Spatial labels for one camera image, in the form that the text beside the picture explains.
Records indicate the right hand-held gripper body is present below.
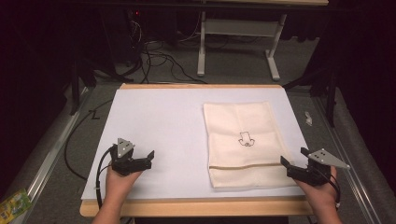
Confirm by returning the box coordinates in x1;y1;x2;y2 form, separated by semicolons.
286;147;351;188

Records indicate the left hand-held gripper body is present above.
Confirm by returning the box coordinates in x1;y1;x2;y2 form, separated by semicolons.
110;137;152;177

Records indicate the cream cloth with line drawing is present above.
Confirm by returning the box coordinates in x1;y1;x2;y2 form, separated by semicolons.
203;101;297;189

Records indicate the person's left hand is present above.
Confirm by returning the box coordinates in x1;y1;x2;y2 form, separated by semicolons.
105;159;144;203

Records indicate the person's right hand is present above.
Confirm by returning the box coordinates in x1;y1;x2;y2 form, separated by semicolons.
293;165;339;213

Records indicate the white table mat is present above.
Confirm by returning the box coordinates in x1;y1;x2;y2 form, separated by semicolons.
80;88;310;201

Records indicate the black metal stand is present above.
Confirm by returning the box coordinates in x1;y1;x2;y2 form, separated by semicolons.
282;66;340;129
68;43;98;117

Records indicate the wooden table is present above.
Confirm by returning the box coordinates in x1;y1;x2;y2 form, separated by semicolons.
78;82;315;218

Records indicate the green snack packet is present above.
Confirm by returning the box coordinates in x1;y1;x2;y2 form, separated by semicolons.
0;188;34;224

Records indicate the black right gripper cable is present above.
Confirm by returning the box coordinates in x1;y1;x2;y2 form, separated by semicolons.
321;172;343;210

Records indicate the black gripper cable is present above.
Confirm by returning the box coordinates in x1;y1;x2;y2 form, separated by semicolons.
94;146;116;210
321;172;343;210

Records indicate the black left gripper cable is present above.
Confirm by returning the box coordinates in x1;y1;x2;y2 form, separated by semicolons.
94;146;116;210

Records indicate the metal floor rail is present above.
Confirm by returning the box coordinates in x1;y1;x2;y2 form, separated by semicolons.
8;86;92;224
311;92;385;224

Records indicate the long black floor cable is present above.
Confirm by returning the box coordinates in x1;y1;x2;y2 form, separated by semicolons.
64;98;115;182

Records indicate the black floor cable bundle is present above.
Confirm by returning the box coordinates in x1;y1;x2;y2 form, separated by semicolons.
120;10;208;85

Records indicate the white desk frame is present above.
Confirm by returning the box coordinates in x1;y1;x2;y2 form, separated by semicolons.
196;10;288;82

